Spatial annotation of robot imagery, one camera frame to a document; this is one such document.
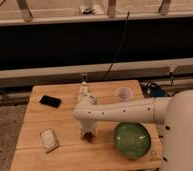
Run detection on red chili pepper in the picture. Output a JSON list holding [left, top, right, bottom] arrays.
[[84, 132, 94, 143]]

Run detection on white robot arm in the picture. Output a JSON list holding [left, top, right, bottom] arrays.
[[74, 90, 193, 171]]

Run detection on white sponge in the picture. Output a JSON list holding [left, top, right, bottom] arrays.
[[40, 129, 59, 153]]

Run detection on white power strip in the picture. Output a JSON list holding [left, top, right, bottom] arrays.
[[79, 82, 88, 96]]

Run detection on wooden table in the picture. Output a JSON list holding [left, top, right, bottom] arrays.
[[11, 84, 162, 171]]

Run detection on black smartphone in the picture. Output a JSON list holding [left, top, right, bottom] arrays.
[[40, 95, 61, 108]]

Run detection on green bowl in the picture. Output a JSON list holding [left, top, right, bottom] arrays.
[[114, 122, 151, 160]]

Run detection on black floor cables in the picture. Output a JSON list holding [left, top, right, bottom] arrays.
[[140, 71, 178, 98]]

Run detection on black hanging cable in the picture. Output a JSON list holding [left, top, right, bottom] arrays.
[[101, 11, 131, 81]]

